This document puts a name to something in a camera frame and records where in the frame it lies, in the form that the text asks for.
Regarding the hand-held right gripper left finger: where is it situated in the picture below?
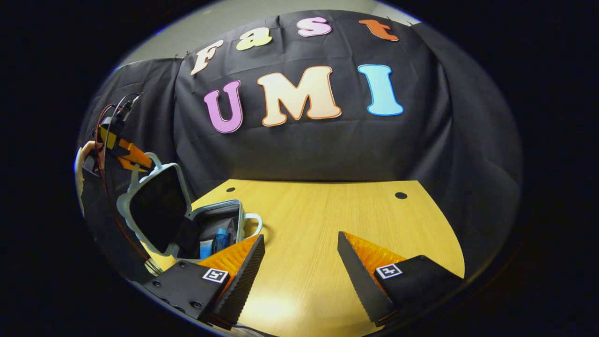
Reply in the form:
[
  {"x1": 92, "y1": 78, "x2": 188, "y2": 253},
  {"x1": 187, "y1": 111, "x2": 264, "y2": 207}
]
[{"x1": 142, "y1": 234, "x2": 266, "y2": 330}]

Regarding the red cable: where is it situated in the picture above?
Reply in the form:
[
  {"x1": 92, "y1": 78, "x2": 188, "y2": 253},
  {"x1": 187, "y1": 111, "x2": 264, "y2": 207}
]
[{"x1": 94, "y1": 104, "x2": 150, "y2": 261}]

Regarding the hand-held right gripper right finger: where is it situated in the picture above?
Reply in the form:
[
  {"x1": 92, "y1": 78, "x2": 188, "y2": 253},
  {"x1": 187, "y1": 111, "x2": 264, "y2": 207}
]
[{"x1": 337, "y1": 231, "x2": 468, "y2": 328}]

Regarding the blue skin care bottle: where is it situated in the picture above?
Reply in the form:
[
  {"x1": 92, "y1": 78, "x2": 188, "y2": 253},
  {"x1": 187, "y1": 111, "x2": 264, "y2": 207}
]
[{"x1": 212, "y1": 227, "x2": 231, "y2": 256}]

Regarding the black backdrop cloth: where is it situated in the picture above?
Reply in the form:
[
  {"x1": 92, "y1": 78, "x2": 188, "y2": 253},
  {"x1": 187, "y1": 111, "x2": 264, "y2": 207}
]
[{"x1": 77, "y1": 9, "x2": 524, "y2": 281}]

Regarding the black cable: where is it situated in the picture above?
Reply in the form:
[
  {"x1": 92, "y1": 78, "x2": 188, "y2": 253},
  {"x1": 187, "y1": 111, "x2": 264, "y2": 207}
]
[{"x1": 103, "y1": 93, "x2": 142, "y2": 197}]

